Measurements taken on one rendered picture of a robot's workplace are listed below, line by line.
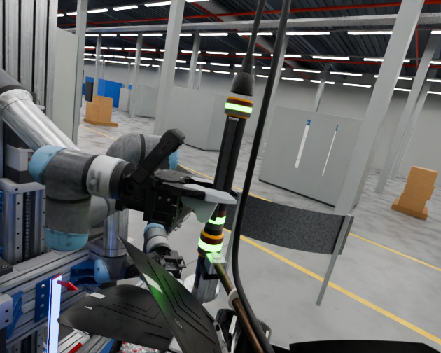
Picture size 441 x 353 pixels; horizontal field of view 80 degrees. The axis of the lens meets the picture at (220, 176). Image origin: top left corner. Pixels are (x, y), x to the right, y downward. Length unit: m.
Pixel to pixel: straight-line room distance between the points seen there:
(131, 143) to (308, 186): 6.13
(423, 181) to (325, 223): 6.08
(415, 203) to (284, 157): 3.65
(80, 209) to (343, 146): 6.23
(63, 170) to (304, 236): 2.27
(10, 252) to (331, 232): 2.31
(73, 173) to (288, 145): 6.57
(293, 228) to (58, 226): 2.17
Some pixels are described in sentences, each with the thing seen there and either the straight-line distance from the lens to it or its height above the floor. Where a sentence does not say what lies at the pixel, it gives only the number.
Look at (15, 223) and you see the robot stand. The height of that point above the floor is 1.10.
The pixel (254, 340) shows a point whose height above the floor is 1.39.
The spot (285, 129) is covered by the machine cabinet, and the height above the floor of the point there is 1.52.
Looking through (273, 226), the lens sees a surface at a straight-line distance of 2.49.
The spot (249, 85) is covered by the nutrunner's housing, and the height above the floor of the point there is 1.68.
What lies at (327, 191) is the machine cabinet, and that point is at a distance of 6.67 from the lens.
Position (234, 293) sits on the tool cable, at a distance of 0.40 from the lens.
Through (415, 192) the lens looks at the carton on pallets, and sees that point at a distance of 8.51.
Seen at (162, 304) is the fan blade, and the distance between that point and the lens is 0.31.
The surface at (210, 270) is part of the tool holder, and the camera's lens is 0.47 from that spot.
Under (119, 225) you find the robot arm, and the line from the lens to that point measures 0.90.
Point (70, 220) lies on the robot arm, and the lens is 0.55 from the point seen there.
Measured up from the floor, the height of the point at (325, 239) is 0.70.
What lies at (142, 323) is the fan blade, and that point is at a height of 1.19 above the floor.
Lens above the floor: 1.64
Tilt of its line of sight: 14 degrees down
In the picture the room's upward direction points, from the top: 12 degrees clockwise
